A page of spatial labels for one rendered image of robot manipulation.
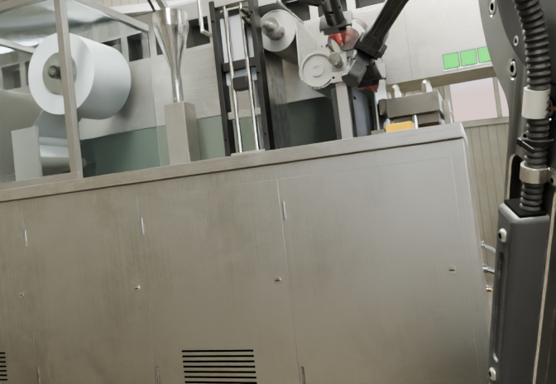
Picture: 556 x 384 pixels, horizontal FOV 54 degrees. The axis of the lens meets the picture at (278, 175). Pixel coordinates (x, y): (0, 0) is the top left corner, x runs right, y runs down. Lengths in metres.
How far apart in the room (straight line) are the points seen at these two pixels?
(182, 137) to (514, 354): 1.81
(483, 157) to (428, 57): 2.57
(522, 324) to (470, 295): 1.12
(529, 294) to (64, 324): 1.82
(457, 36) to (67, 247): 1.57
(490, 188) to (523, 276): 4.26
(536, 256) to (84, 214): 1.71
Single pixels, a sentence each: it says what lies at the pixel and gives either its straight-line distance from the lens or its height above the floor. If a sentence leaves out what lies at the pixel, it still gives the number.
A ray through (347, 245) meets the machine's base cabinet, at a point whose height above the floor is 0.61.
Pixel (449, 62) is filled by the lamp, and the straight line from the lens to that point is 2.12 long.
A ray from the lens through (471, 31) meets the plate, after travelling 2.15.
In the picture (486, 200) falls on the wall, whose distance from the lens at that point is 4.63.
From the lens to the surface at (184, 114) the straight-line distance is 2.12.
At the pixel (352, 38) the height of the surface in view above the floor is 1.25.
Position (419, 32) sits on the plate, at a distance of 2.16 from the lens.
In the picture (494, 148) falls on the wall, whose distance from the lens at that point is 4.67.
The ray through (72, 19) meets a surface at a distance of 2.20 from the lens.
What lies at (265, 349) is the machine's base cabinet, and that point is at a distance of 1.69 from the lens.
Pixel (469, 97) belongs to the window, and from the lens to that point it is 4.63.
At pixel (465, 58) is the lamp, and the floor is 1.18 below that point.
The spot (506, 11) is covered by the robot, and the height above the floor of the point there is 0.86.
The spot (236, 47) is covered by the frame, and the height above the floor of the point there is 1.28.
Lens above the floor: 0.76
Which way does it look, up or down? 2 degrees up
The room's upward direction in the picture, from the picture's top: 7 degrees counter-clockwise
